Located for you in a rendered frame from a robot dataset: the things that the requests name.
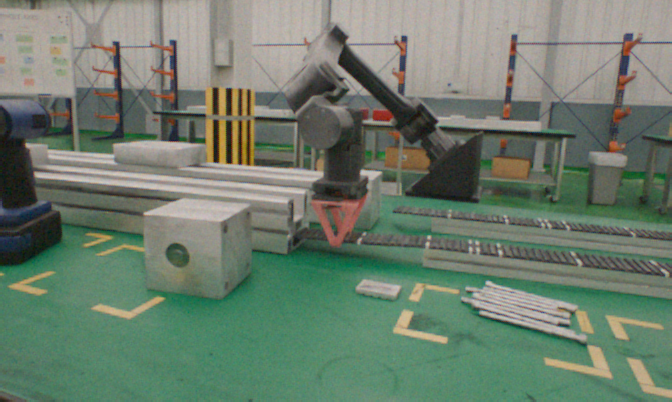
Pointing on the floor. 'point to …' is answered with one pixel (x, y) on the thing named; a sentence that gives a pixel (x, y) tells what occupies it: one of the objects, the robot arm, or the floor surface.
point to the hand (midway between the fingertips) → (340, 236)
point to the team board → (38, 57)
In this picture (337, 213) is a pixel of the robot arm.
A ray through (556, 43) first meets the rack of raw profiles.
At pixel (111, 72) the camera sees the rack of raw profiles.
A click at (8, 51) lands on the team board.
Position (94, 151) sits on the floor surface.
